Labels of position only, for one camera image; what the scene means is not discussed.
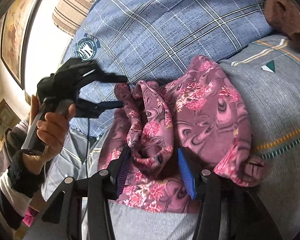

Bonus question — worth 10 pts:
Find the grey patterned bedsheet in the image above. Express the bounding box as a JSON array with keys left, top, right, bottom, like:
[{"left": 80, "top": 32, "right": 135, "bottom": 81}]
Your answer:
[{"left": 39, "top": 33, "right": 300, "bottom": 239}]

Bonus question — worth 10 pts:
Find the striped beige headboard cushion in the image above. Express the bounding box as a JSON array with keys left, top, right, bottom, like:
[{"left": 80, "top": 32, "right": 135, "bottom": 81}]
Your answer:
[{"left": 52, "top": 0, "right": 96, "bottom": 37}]

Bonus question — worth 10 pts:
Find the brown leopard trim garment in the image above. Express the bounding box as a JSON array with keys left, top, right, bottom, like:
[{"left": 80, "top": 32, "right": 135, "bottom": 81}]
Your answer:
[{"left": 264, "top": 0, "right": 300, "bottom": 50}]

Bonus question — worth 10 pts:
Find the pink floral shirt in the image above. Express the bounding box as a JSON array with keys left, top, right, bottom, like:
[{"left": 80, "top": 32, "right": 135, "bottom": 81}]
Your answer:
[{"left": 98, "top": 55, "right": 265, "bottom": 213}]

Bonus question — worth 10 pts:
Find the blue plaid pillow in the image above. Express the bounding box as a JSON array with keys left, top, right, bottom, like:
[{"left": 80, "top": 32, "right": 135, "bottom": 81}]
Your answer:
[{"left": 62, "top": 0, "right": 273, "bottom": 138}]

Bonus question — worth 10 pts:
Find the framed wall painting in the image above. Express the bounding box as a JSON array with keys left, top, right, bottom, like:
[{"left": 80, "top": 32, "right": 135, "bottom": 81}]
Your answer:
[{"left": 0, "top": 0, "right": 34, "bottom": 88}]

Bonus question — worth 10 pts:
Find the person left hand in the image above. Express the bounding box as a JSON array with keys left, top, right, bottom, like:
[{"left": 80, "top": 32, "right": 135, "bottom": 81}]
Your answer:
[{"left": 23, "top": 104, "right": 76, "bottom": 175}]

